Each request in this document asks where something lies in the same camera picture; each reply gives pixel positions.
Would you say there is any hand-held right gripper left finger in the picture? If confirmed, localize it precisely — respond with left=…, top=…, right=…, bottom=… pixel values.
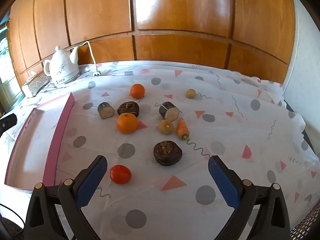
left=23, top=155, right=108, bottom=240

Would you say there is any thin black cable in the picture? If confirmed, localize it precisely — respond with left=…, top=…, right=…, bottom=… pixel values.
left=0, top=204, right=27, bottom=229

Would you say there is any white patterned tablecloth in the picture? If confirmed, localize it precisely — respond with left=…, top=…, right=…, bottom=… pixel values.
left=0, top=60, right=320, bottom=240

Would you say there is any ornate silver tissue box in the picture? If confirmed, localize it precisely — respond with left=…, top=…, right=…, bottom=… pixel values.
left=21, top=70, right=50, bottom=98

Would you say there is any kettle power base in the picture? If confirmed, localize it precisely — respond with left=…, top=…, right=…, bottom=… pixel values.
left=54, top=75, right=81, bottom=89

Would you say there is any large dark log piece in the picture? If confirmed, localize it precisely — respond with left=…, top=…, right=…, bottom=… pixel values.
left=159, top=101, right=180, bottom=121

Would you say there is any white ceramic electric kettle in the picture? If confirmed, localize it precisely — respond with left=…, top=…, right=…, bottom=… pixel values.
left=44, top=46, right=80, bottom=84

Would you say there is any orange carrot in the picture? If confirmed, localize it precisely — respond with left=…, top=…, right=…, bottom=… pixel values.
left=177, top=118, right=190, bottom=140

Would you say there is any round tan potato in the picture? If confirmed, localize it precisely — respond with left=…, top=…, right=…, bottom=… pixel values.
left=158, top=119, right=174, bottom=135

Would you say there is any small dark log piece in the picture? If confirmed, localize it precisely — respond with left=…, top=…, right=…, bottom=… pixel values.
left=97, top=102, right=115, bottom=119

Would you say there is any brown dotted mat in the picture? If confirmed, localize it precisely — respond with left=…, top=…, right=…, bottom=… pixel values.
left=291, top=209, right=320, bottom=240

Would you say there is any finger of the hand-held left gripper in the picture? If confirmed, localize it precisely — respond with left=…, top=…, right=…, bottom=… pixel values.
left=0, top=113, right=18, bottom=136

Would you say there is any large orange with stem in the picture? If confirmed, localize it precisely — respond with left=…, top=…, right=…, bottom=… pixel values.
left=116, top=113, right=138, bottom=134

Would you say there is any white power cord with plug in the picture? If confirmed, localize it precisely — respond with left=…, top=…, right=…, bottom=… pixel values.
left=67, top=41, right=102, bottom=77

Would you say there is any small orange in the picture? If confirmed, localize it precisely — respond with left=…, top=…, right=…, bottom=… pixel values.
left=129, top=83, right=145, bottom=99

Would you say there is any pink-rimmed tray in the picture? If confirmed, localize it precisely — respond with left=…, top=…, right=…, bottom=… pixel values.
left=4, top=92, right=75, bottom=190

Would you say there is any red tomato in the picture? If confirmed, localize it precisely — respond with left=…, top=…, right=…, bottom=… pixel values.
left=110, top=165, right=132, bottom=185

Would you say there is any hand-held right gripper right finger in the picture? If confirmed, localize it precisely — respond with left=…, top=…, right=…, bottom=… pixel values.
left=208, top=155, right=292, bottom=240

